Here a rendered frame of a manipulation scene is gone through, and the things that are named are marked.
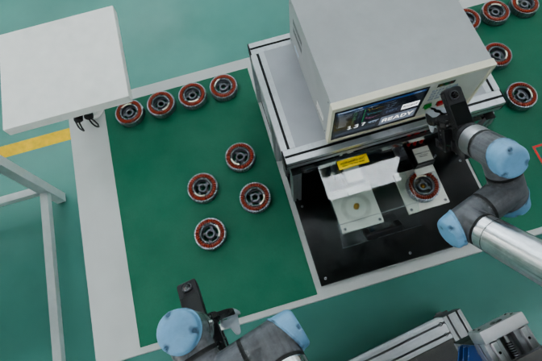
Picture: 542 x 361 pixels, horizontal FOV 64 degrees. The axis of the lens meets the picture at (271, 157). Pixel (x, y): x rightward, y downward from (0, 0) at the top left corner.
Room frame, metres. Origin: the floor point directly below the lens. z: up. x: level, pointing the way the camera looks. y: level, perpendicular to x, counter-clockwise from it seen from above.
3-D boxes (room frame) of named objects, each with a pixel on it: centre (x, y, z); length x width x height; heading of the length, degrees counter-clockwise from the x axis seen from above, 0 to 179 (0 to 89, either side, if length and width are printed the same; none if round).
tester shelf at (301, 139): (0.70, -0.35, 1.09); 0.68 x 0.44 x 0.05; 97
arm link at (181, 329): (0.03, 0.20, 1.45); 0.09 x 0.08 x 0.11; 23
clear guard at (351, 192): (0.38, -0.26, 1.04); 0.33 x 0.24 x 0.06; 7
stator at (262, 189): (0.47, 0.08, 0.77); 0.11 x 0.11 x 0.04
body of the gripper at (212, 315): (0.03, 0.20, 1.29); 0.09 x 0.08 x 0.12; 15
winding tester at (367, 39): (0.71, -0.36, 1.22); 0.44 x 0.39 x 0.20; 97
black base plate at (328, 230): (0.40, -0.39, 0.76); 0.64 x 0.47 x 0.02; 97
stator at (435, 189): (0.40, -0.51, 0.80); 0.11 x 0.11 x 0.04
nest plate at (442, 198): (0.40, -0.51, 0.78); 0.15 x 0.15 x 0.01; 7
